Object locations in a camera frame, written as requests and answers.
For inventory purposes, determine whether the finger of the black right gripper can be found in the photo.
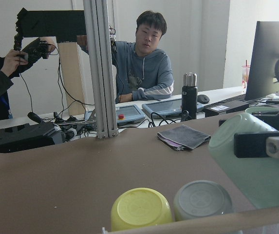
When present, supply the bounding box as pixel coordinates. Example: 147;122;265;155
234;131;279;159

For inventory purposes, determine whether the green plastic cup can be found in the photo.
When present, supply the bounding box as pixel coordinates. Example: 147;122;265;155
208;112;279;209

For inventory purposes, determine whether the grey plastic cup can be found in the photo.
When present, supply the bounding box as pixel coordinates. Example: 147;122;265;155
173;180;234;221

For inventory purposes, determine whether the yellow plastic cup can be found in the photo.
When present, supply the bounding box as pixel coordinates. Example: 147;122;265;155
111;188;173;232

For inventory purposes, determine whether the black keyboard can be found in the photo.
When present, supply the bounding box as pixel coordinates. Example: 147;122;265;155
203;94;261;117

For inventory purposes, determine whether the black computer mouse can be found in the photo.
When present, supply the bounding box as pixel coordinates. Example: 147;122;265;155
197;94;210;104

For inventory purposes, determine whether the grey folded cloth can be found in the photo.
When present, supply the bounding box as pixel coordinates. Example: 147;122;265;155
157;125;211;151

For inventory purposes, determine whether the black thermos bottle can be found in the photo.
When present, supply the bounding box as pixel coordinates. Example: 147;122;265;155
182;73;198;121

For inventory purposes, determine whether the black computer monitor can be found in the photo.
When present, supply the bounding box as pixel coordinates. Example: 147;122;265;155
245;21;279;101

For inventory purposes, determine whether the right teach pendant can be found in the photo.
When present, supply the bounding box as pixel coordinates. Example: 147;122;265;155
141;97;205;119

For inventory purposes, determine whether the teach pendant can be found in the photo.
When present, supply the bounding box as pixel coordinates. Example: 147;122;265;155
141;97;205;119
84;104;146;127

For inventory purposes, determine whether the left teach pendant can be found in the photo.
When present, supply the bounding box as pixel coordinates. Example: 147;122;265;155
84;104;146;127

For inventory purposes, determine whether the man in blue hoodie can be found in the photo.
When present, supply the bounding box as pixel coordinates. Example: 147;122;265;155
112;10;174;103

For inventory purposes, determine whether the black electronics box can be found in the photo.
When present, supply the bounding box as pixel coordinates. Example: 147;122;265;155
0;122;65;153

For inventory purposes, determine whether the person in black jacket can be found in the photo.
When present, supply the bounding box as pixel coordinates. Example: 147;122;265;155
0;37;56;120

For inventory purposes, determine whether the white wire cup holder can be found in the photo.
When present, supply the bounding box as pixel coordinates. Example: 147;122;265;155
101;203;279;234

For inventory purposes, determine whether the aluminium frame post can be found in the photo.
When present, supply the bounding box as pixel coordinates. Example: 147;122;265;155
83;0;118;139

